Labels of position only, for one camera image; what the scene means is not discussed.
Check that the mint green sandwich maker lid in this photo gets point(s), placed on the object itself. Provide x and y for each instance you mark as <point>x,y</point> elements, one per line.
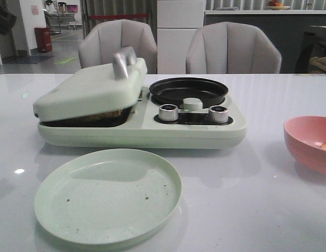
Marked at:
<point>95,91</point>

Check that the pink plastic bowl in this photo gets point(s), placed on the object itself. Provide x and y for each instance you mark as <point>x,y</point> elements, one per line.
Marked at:
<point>305,137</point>

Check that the mint green breakfast maker base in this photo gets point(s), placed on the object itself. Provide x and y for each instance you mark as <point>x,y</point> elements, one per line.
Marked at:
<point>142,129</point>

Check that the left silver control knob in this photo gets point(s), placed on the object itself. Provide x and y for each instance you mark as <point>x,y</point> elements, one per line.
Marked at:
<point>168,113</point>

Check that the silver control knob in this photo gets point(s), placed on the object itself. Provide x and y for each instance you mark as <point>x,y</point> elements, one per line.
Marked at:
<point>168,113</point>
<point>218,114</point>

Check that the black round frying pan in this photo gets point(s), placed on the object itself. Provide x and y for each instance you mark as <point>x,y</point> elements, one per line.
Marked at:
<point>175,90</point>

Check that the right silver control knob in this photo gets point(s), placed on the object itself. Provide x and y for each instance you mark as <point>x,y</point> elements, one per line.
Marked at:
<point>218,114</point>

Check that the mint green round plate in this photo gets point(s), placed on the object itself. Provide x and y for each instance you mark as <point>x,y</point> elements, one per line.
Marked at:
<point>108,198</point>

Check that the right grey upholstered chair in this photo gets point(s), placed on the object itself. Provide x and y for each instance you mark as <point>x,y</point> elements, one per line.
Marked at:
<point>232,48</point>

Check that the grey upholstered chair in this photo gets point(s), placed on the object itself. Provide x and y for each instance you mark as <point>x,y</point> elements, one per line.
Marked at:
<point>107,38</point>
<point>232,48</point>

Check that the left grey upholstered chair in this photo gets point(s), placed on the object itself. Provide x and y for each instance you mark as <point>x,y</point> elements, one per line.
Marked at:
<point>107,38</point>

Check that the white cabinet column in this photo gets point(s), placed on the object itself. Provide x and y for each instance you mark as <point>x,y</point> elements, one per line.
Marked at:
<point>177,22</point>

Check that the red barrier belt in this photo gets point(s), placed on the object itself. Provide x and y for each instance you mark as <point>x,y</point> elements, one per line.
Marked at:
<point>121,16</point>

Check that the red waste bin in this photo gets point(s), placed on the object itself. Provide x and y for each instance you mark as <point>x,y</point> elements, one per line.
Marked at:
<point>43,39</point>

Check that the background metal cart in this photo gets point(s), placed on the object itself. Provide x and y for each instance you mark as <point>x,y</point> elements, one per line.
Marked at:
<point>60,15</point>

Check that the grey and white counter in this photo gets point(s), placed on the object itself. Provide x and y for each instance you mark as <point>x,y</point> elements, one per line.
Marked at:
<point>284,28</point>

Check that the fruit plate on counter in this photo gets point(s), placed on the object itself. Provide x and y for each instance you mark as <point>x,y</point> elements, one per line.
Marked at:
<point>276,5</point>

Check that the dark appliance at right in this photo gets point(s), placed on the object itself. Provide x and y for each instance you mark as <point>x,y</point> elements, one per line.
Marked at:
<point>313,45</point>

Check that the pink paper wall notice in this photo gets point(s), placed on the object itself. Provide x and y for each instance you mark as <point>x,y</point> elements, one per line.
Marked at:
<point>34,10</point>

